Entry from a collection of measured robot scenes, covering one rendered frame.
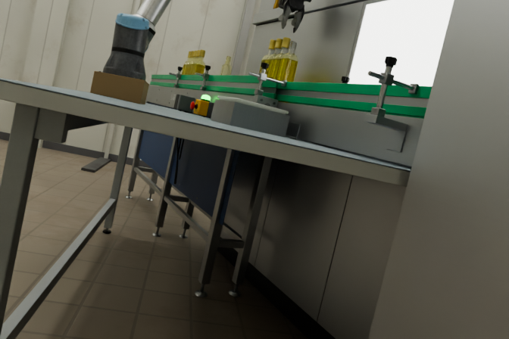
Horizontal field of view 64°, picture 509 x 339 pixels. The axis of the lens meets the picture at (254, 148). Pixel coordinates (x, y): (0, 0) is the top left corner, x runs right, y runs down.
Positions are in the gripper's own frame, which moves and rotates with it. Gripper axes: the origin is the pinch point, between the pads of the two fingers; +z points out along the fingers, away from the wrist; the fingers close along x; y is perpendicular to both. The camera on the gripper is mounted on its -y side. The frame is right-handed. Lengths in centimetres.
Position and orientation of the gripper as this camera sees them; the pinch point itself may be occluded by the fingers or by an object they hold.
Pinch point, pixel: (289, 27)
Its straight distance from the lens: 182.7
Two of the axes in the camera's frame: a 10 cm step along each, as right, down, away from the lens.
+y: -4.8, -1.6, 8.7
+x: -8.5, -1.6, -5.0
